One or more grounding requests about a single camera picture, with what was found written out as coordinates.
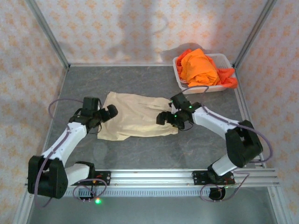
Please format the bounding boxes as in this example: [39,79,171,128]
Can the beige shorts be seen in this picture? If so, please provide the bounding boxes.
[97,91,179,142]

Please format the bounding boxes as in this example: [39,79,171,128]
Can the orange shorts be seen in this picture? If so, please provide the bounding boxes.
[180,48,221,87]

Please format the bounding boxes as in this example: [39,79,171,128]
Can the red-orange mesh shorts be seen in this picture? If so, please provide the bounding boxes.
[175,49,238,89]

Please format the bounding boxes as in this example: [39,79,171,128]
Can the white plastic mesh basket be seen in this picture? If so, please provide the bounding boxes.
[172,53,236,95]

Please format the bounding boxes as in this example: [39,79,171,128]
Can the aluminium table edge bar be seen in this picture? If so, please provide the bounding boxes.
[41,66,71,156]
[233,67,268,168]

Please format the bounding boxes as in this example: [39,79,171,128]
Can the black plug block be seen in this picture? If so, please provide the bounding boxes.
[78,190,94,203]

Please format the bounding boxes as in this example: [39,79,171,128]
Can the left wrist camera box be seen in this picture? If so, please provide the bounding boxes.
[83,97,102,111]

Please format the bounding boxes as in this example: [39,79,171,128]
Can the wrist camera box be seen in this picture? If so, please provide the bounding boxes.
[83,97,102,111]
[170,92,192,110]

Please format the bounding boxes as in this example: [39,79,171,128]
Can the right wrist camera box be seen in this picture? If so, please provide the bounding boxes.
[170,92,192,110]

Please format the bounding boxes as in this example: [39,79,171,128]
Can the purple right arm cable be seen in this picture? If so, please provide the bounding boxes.
[181,85,273,203]

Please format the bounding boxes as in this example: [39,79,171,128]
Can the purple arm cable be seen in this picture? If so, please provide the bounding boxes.
[34,98,107,208]
[181,85,273,203]

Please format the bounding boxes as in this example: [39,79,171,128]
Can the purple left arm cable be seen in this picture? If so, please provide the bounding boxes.
[34,98,107,208]

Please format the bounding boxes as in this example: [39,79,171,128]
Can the aluminium frame crossbar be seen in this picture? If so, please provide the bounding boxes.
[67,62,235,68]

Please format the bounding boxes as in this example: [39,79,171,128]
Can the aluminium mounting rail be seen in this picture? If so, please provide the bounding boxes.
[24,169,280,188]

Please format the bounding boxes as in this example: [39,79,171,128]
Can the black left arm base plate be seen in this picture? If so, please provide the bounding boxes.
[69,171,112,187]

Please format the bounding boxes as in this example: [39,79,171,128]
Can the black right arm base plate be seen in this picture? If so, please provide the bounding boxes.
[191,171,235,187]

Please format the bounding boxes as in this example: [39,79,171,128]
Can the slotted grey cable duct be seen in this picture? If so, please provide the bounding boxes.
[35,189,273,198]

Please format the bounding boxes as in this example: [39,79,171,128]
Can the black round cable port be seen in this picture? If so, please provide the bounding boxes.
[208,187,227,202]

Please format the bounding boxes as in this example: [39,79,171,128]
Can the aluminium frame post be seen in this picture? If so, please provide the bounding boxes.
[25,0,70,70]
[233,0,278,70]

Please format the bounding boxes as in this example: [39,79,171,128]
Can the aluminium frame leg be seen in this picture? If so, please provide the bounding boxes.
[266,186,290,224]
[13,186,36,224]

